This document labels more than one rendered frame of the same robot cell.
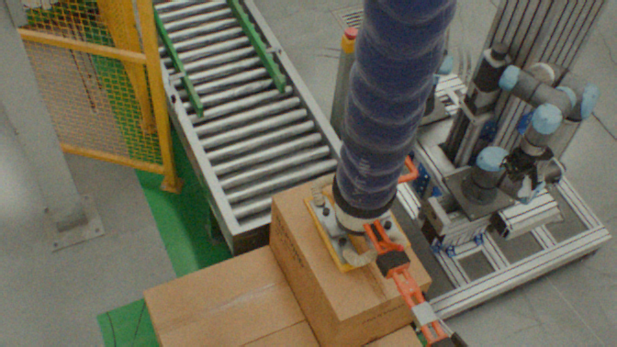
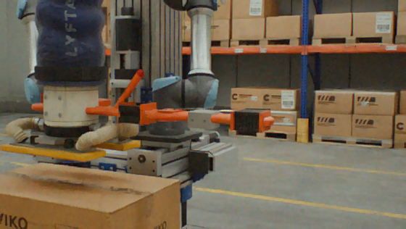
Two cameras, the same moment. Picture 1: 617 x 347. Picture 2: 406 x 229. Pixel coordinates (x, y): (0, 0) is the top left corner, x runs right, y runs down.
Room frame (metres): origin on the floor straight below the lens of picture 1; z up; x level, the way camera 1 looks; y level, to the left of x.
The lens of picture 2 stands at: (-0.17, 0.33, 1.33)
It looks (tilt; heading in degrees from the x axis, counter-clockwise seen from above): 5 degrees down; 331
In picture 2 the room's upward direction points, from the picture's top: straight up
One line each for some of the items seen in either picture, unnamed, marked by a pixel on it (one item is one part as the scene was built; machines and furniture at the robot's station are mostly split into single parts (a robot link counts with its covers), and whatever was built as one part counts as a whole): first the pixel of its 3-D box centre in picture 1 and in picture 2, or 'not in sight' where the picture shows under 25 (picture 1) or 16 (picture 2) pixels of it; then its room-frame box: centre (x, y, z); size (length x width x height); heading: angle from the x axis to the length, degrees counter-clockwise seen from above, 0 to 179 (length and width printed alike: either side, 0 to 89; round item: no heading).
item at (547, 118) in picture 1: (544, 124); not in sight; (1.26, -0.63, 1.82); 0.09 x 0.08 x 0.11; 147
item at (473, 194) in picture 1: (482, 183); (167, 121); (1.58, -0.68, 1.09); 0.15 x 0.15 x 0.10
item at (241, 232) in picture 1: (301, 210); not in sight; (1.67, 0.02, 0.58); 0.70 x 0.03 x 0.06; 121
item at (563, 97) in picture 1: (553, 103); not in sight; (1.35, -0.67, 1.82); 0.11 x 0.11 x 0.08; 57
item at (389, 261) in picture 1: (392, 262); (137, 112); (1.12, -0.32, 1.18); 0.10 x 0.08 x 0.06; 120
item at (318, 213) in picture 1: (333, 228); (51, 146); (1.29, -0.11, 1.08); 0.34 x 0.10 x 0.05; 30
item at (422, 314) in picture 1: (422, 316); (204, 119); (0.94, -0.43, 1.17); 0.07 x 0.07 x 0.04; 30
